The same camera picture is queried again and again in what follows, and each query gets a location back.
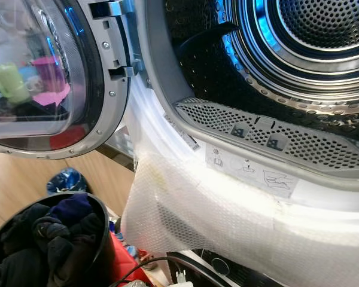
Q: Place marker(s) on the black clothes pile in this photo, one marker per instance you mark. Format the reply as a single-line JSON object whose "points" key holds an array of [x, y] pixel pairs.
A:
{"points": [[48, 254]]}

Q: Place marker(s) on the white front-loading washing machine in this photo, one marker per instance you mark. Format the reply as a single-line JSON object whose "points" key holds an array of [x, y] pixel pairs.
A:
{"points": [[152, 128]]}

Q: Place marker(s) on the round glass washer door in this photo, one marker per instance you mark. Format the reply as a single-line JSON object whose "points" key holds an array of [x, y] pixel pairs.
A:
{"points": [[36, 72]]}

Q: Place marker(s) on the blue round container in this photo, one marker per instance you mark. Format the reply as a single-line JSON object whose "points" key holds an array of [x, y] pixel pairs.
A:
{"points": [[67, 179]]}

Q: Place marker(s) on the dark navy garment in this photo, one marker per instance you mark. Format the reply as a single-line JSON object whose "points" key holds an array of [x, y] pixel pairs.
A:
{"points": [[69, 209]]}

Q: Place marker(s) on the black round laundry basket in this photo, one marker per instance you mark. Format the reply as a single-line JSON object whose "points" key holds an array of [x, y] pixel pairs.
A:
{"points": [[106, 233]]}

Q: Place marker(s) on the red plastic object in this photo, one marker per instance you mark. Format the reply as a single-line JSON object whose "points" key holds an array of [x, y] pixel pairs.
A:
{"points": [[122, 257]]}

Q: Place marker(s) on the white barcode label strip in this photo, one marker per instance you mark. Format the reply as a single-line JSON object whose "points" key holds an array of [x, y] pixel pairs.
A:
{"points": [[182, 131]]}

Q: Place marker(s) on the clear bubble wrap sheet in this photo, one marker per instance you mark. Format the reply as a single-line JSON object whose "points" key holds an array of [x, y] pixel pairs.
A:
{"points": [[233, 233]]}

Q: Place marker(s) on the white instruction sticker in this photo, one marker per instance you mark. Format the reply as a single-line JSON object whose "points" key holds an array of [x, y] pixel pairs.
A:
{"points": [[254, 170]]}

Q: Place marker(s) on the grey perforated lint filter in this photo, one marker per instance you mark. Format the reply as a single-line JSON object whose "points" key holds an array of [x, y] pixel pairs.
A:
{"points": [[263, 128]]}

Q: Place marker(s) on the perforated steel washer drum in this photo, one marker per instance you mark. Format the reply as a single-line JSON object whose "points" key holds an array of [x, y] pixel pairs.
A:
{"points": [[281, 48]]}

